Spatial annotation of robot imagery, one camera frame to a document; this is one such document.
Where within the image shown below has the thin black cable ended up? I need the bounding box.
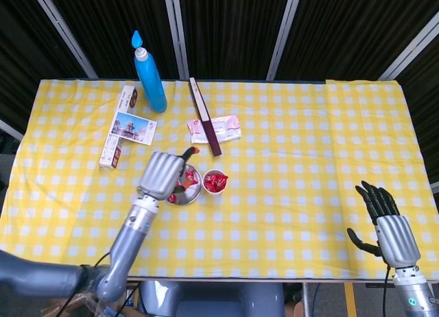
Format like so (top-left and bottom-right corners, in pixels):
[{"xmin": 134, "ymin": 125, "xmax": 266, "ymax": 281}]
[{"xmin": 116, "ymin": 283, "xmax": 141, "ymax": 317}]

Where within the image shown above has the photo postcard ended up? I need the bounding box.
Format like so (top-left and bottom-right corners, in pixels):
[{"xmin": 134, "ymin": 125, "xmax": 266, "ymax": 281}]
[{"xmin": 108, "ymin": 111, "xmax": 158, "ymax": 146}]

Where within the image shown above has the large brown cardboard box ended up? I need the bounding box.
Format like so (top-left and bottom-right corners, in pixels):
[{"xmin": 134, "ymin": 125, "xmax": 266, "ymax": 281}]
[{"xmin": 40, "ymin": 289, "xmax": 138, "ymax": 317}]

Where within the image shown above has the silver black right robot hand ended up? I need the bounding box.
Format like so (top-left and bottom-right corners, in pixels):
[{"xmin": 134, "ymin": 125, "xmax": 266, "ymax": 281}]
[{"xmin": 346, "ymin": 180, "xmax": 421, "ymax": 267}]

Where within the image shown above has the white paper cup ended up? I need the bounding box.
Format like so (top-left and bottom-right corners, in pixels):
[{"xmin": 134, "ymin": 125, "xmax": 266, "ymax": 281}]
[{"xmin": 202, "ymin": 169, "xmax": 229, "ymax": 196}]

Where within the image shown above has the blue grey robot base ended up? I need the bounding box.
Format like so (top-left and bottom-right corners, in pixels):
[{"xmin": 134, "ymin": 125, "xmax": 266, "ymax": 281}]
[{"xmin": 139, "ymin": 281, "xmax": 285, "ymax": 317}]

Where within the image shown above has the dark red folded fan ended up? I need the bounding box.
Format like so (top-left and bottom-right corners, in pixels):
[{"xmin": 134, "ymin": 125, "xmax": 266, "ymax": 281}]
[{"xmin": 189, "ymin": 77, "xmax": 223, "ymax": 157}]

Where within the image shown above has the yellow white checkered tablecloth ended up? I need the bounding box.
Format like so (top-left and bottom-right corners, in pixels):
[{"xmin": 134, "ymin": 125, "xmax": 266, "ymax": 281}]
[{"xmin": 0, "ymin": 78, "xmax": 428, "ymax": 280}]

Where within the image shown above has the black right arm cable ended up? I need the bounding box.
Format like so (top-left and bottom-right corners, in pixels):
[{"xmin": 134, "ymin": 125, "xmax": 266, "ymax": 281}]
[{"xmin": 381, "ymin": 265, "xmax": 392, "ymax": 317}]

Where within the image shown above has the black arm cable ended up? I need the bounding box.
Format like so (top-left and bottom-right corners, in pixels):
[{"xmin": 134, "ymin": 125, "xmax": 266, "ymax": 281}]
[
  {"xmin": 381, "ymin": 265, "xmax": 392, "ymax": 317},
  {"xmin": 60, "ymin": 250, "xmax": 112, "ymax": 317}
]

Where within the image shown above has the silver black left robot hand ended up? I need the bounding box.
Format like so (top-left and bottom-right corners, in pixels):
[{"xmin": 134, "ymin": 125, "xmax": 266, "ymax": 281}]
[{"xmin": 139, "ymin": 146, "xmax": 200, "ymax": 200}]

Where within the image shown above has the small brown cardboard box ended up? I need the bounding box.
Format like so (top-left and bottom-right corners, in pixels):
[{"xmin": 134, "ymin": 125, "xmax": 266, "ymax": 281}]
[{"xmin": 284, "ymin": 301, "xmax": 305, "ymax": 317}]

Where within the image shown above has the pink wet wipes pack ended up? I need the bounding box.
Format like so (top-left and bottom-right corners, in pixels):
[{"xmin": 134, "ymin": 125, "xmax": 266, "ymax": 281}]
[{"xmin": 187, "ymin": 115, "xmax": 243, "ymax": 145}]

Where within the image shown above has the grey metal table leg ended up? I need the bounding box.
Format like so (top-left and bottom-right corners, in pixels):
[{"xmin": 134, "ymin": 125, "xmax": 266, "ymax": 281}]
[{"xmin": 303, "ymin": 281, "xmax": 312, "ymax": 317}]

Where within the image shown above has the round steel plate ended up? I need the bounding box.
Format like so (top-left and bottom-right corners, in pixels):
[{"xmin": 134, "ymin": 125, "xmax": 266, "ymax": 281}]
[{"xmin": 164, "ymin": 163, "xmax": 203, "ymax": 205}]

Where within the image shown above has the long white cardboard box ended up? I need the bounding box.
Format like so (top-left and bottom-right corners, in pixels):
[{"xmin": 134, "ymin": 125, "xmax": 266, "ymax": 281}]
[{"xmin": 98, "ymin": 85, "xmax": 139, "ymax": 169}]

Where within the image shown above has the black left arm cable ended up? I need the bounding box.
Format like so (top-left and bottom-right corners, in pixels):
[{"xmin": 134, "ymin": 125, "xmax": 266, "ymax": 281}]
[{"xmin": 60, "ymin": 250, "xmax": 112, "ymax": 317}]

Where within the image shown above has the blue squeeze bottle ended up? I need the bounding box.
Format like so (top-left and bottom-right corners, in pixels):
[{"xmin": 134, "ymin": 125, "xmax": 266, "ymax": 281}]
[{"xmin": 131, "ymin": 30, "xmax": 168, "ymax": 114}]

